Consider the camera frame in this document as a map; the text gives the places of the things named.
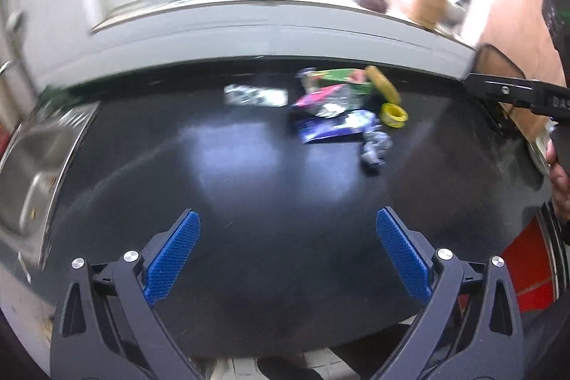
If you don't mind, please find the green snack wrapper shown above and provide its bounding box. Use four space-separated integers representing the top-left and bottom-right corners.
306 67 375 90

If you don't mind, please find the yellow tape roll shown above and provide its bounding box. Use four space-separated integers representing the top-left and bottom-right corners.
380 103 409 128

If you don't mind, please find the steel sink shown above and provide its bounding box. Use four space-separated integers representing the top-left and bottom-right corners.
0 101 101 270

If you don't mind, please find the person's grey trouser leg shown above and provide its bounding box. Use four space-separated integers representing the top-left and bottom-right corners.
521 309 570 380

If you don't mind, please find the brown cardboard roll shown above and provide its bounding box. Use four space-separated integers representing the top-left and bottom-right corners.
409 0 451 30

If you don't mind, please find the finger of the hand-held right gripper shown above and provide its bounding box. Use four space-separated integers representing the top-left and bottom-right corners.
463 72 535 114
473 43 527 80

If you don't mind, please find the pink snack wrapper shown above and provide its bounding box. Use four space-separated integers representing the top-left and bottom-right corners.
290 85 353 114

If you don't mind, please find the blue snack packet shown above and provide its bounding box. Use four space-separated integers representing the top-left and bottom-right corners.
297 109 381 146

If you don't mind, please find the green sponge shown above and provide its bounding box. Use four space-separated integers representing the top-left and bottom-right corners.
39 84 83 107

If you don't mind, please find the silver foil ball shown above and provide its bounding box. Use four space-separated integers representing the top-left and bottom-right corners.
360 130 393 175

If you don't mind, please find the cardboard box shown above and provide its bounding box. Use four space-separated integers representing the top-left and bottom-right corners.
478 0 570 140

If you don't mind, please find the red stool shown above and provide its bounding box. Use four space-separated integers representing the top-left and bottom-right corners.
501 217 559 312

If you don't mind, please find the person's right hand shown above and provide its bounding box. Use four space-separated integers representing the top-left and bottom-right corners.
546 137 570 223

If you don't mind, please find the person's black shoe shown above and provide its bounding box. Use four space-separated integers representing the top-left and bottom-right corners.
257 354 315 380

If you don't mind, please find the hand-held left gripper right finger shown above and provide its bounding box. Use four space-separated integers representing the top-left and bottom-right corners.
369 206 526 380

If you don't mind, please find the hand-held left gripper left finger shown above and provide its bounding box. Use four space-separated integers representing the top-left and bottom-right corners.
51 208 206 380

